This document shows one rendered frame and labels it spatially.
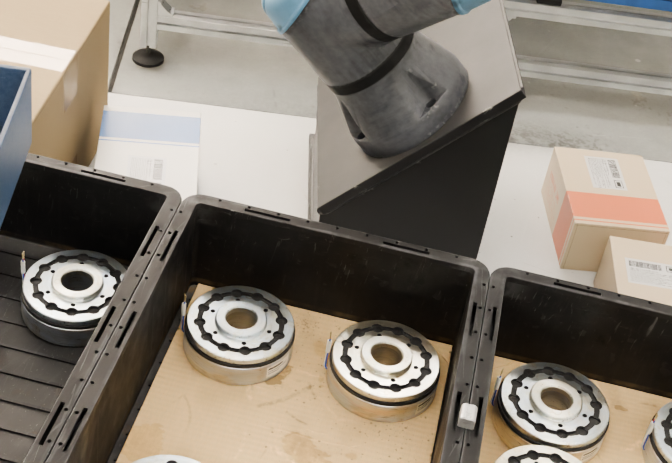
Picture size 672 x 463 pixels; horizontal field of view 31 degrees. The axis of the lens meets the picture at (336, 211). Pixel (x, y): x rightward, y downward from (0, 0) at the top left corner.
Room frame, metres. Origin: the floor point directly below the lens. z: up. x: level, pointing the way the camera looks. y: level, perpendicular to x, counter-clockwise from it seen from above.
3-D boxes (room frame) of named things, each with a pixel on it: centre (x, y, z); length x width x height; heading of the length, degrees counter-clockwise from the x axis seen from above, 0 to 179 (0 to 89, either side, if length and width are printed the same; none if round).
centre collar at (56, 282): (0.84, 0.23, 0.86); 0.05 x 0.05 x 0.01
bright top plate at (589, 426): (0.79, -0.23, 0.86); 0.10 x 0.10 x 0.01
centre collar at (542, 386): (0.79, -0.23, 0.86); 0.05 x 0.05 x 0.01
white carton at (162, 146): (1.15, 0.23, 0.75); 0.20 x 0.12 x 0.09; 9
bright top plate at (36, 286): (0.84, 0.23, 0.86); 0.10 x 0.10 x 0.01
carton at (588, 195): (1.27, -0.34, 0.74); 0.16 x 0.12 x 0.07; 7
